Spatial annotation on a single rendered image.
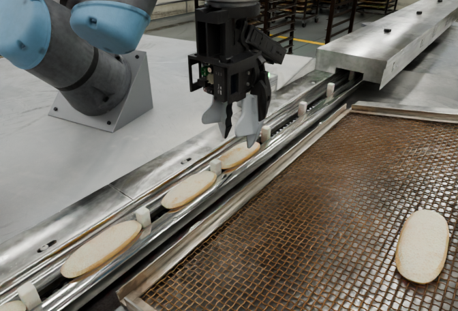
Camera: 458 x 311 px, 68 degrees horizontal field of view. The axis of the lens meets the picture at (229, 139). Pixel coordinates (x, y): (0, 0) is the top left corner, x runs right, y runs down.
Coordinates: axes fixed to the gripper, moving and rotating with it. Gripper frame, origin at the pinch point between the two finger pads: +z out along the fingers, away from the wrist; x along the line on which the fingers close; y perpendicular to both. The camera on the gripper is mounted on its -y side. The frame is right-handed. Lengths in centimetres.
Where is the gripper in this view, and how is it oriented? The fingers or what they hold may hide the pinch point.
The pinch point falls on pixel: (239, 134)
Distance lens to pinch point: 54.5
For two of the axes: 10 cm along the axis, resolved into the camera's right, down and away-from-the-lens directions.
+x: 7.8, 3.1, -5.4
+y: -6.2, 3.9, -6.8
